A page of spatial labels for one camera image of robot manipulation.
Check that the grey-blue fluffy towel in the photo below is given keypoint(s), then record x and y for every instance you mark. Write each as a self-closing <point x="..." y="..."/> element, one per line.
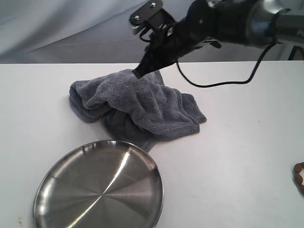
<point x="140" y="111"/>

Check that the grey fabric backdrop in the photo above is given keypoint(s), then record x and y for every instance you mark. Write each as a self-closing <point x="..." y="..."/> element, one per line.
<point x="68" y="31"/>

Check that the round stainless steel plate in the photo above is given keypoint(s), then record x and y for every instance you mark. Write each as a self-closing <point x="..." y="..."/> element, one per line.
<point x="103" y="184"/>

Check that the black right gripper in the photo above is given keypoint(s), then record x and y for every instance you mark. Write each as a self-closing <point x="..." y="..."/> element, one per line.
<point x="224" y="20"/>

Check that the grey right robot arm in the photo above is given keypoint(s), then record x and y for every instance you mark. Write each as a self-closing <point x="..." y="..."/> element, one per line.
<point x="253" y="23"/>

